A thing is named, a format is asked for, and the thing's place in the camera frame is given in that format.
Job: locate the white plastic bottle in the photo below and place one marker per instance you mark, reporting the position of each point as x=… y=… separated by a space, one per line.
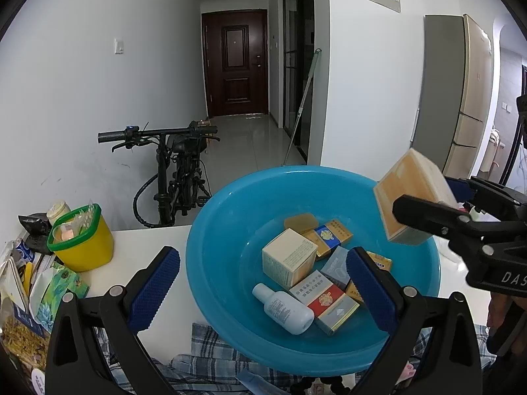
x=284 y=310

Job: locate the golden snack bag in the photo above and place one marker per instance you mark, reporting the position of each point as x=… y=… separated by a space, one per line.
x=22 y=336

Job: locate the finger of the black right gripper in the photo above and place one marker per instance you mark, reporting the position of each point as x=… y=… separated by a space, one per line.
x=421 y=219

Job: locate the green floral tissue pack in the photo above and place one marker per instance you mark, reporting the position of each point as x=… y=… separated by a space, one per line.
x=49 y=289

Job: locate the yellow blue cigarette pack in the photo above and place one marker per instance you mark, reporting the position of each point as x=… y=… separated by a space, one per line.
x=328 y=237

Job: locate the cream square box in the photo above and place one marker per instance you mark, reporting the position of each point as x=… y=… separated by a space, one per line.
x=288 y=258

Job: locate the grey blue small box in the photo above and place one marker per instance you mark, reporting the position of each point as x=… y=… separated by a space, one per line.
x=335 y=268

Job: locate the black folding bicycle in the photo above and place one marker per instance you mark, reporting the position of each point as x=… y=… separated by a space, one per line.
x=182 y=183

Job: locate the white wall switch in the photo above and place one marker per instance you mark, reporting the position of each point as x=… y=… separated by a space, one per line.
x=118 y=46

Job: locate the mop with long handle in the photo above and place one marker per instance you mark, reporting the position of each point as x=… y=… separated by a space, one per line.
x=301 y=106

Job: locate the black framed glass door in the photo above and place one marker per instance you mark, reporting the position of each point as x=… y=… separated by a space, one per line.
x=298 y=51

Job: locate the tan cardboard box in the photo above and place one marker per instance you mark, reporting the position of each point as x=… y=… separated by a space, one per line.
x=414 y=175

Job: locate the person's hand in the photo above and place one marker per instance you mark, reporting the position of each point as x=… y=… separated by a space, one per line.
x=497 y=310

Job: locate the orange gold small pack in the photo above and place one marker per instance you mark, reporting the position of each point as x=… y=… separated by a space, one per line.
x=382 y=262

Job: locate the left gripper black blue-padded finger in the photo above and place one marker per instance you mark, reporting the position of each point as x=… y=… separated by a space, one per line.
x=75 y=361
x=451 y=362
x=487 y=196

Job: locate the blue plastic basin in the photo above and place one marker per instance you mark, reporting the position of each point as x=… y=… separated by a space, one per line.
x=224 y=263

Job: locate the beige grey refrigerator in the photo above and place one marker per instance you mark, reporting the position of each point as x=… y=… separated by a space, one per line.
x=455 y=95

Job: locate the red grey cigarette pack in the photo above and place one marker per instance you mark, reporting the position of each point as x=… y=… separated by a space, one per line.
x=331 y=306

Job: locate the dark brown entrance door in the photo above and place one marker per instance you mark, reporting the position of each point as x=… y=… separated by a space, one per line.
x=235 y=62

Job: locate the white jar beige lid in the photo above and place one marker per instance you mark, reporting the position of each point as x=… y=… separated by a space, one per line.
x=57 y=210

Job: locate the plaid blue cloth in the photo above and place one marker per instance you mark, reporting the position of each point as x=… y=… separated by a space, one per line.
x=213 y=365

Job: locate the black snack bag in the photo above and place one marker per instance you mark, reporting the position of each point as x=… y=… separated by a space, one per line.
x=38 y=228

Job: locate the yellow container green rim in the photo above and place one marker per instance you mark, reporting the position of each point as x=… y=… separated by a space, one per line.
x=81 y=239

